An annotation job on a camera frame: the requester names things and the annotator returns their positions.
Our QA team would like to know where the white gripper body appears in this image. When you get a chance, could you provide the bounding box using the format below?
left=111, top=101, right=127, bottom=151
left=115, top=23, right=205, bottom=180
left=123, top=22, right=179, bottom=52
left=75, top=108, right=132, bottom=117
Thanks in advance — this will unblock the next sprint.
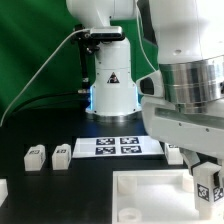
left=141, top=96, right=224, bottom=159

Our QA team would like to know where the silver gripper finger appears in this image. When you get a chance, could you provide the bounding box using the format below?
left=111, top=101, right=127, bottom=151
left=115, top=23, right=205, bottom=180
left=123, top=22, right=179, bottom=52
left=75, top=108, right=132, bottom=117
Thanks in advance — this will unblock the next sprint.
left=215, top=159, right=224, bottom=189
left=181, top=148, right=200, bottom=175

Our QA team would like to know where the white square table top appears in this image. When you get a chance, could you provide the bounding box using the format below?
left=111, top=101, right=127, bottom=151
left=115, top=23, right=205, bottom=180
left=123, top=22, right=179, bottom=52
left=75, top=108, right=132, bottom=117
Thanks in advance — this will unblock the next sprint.
left=112, top=169, right=224, bottom=224

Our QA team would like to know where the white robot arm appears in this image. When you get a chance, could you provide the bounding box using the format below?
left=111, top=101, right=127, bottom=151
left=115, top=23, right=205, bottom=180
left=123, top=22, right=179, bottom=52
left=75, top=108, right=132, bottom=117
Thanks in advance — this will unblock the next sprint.
left=66, top=0, right=224, bottom=188

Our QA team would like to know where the white part left edge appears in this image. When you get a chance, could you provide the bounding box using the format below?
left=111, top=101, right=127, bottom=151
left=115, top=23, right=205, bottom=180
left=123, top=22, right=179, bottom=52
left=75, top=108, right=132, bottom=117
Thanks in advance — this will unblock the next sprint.
left=0, top=179, right=8, bottom=207

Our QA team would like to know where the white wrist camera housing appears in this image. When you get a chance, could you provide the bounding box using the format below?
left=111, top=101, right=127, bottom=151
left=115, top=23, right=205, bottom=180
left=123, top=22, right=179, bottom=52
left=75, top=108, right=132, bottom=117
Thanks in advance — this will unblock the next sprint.
left=136, top=70, right=165, bottom=98

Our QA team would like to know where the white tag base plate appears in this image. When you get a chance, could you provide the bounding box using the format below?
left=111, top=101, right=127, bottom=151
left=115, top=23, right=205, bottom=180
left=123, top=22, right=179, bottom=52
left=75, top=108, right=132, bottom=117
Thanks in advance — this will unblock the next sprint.
left=72, top=136, right=163, bottom=158

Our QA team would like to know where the grey camera on stand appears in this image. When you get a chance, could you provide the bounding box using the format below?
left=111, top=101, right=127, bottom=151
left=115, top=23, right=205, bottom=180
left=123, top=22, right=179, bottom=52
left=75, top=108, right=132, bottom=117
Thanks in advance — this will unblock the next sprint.
left=90, top=26, right=124, bottom=41

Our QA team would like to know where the white camera cable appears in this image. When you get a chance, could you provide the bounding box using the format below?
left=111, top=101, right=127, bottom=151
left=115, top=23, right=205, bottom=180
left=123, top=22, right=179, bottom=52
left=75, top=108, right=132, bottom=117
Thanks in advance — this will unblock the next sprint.
left=0, top=27, right=92, bottom=128

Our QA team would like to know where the black cable on table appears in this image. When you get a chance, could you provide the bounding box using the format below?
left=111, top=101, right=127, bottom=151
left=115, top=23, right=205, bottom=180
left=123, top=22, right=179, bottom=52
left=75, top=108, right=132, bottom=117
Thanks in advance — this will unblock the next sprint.
left=3, top=91, right=88, bottom=124

